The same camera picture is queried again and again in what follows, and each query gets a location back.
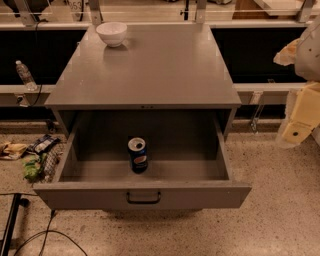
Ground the white ceramic bowl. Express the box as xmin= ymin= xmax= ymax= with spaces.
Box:
xmin=96 ymin=22 xmax=127 ymax=47

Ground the blue snack bag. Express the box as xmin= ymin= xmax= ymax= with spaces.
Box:
xmin=27 ymin=134 xmax=60 ymax=154

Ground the grey open top drawer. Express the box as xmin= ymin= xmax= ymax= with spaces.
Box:
xmin=34 ymin=110 xmax=251 ymax=210

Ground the grey metal cabinet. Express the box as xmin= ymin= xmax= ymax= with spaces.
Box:
xmin=45 ymin=23 xmax=241 ymax=134

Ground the clear plastic water bottle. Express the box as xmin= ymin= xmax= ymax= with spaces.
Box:
xmin=15 ymin=60 xmax=38 ymax=91

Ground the green snack bag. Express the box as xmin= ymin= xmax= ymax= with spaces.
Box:
xmin=22 ymin=154 xmax=47 ymax=182

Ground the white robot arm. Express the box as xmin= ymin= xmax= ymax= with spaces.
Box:
xmin=273 ymin=24 xmax=320 ymax=149

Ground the black metal stand leg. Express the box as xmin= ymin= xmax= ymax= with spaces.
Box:
xmin=0 ymin=193 xmax=21 ymax=256

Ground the black drawer handle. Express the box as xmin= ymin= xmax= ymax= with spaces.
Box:
xmin=126 ymin=192 xmax=162 ymax=205

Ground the blue pepsi can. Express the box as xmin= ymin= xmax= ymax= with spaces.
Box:
xmin=127 ymin=137 xmax=148 ymax=174

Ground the checkered snack bag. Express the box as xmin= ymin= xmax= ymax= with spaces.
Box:
xmin=43 ymin=144 xmax=64 ymax=182

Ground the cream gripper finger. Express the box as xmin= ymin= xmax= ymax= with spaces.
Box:
xmin=276 ymin=82 xmax=320 ymax=149
xmin=273 ymin=39 xmax=299 ymax=66

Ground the black floor cable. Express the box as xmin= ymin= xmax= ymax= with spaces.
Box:
xmin=12 ymin=209 xmax=89 ymax=256

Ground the yellow snack bag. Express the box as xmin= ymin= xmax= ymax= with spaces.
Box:
xmin=0 ymin=142 xmax=27 ymax=160

